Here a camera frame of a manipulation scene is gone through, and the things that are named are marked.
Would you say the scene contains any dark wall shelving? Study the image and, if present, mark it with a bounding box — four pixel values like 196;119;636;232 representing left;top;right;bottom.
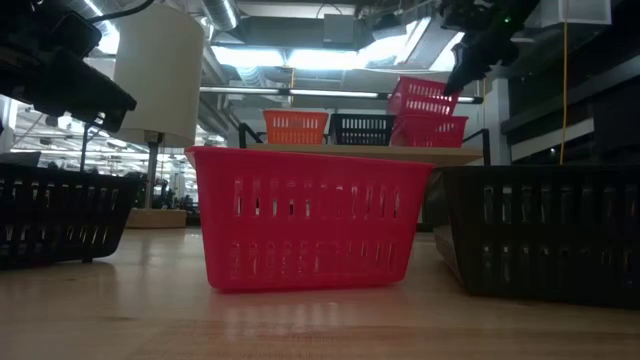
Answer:
501;49;640;166

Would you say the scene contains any wooden shelf with black legs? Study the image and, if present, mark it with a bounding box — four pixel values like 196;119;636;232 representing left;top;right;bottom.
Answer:
237;122;492;167

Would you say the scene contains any gray ceiling box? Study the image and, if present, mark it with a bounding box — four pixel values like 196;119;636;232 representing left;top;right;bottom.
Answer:
322;13;359;46

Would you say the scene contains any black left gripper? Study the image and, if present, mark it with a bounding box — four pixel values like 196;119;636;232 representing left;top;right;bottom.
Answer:
0;0;137;134

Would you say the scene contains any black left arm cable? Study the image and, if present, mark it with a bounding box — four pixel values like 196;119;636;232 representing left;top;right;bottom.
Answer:
87;0;157;25

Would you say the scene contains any bright ceiling light panel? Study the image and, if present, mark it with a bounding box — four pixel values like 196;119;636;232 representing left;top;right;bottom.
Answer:
209;43;401;72

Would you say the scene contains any silver ventilation duct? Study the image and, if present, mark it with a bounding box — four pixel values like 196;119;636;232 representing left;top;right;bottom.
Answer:
199;0;242;32

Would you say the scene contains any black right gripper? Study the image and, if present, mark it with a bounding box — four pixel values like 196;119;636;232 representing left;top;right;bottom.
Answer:
439;0;506;97

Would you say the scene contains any black plastic slotted basket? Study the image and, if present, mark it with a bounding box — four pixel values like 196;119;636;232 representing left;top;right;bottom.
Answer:
0;162;144;271
427;164;640;309
328;113;397;147

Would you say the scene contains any long horizontal white pipe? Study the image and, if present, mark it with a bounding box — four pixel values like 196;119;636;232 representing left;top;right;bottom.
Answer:
198;86;484;105

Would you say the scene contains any orange plastic slotted basket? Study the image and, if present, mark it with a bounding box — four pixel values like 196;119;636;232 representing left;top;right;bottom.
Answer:
262;109;330;146

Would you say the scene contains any white shade table lamp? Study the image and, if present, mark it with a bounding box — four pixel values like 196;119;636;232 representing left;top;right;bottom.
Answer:
112;3;206;230

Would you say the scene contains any yellow hanging cable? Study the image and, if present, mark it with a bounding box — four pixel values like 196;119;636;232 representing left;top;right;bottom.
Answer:
558;0;572;166

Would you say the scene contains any red plastic slotted basket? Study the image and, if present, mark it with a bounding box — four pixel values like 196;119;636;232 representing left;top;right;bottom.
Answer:
387;75;461;119
389;114;470;149
184;145;435;294

